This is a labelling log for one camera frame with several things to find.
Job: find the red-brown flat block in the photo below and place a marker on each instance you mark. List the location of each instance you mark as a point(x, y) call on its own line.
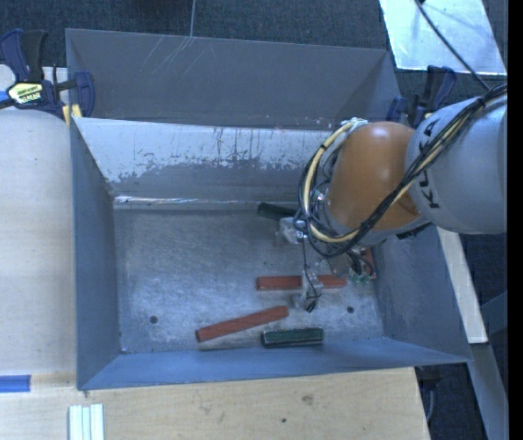
point(280, 282)
point(243, 322)

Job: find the grey metal bin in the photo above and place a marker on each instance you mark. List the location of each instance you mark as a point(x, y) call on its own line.
point(225, 85)

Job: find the dark green flat block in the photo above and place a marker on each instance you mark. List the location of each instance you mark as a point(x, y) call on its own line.
point(292, 337)

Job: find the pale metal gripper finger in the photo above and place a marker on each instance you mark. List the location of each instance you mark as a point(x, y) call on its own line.
point(302, 300)
point(313, 280)

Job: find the pale wood board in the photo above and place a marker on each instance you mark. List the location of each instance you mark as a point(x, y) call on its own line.
point(27, 245)

